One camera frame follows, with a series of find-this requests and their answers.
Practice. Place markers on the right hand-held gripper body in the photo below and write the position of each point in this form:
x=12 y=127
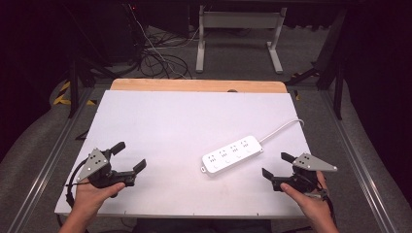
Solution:
x=306 y=178

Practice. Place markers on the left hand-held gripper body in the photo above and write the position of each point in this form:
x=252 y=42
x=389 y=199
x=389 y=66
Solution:
x=98 y=173

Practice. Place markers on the person's right hand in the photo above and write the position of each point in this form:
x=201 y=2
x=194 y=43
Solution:
x=312 y=204

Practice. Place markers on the person's left hand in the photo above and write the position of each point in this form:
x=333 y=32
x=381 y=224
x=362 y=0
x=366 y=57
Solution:
x=89 y=200

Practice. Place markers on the white power strip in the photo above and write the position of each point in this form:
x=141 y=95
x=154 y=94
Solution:
x=231 y=156

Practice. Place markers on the white board sheet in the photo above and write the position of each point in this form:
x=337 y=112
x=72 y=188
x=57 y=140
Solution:
x=175 y=129

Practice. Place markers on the black metal stand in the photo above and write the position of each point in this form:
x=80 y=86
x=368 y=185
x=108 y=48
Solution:
x=336 y=81
x=74 y=87

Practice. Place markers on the yellow black hazard tape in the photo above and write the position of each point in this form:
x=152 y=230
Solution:
x=63 y=93

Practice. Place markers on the person's dark clothed lap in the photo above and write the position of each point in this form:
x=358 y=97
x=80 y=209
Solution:
x=200 y=226

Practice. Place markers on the wooden table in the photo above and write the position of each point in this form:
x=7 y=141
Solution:
x=197 y=85

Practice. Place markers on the aluminium floor rail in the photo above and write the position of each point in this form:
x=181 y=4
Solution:
x=356 y=161
x=48 y=161

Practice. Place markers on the white metal desk frame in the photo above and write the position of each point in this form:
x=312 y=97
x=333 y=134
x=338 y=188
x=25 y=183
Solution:
x=239 y=20

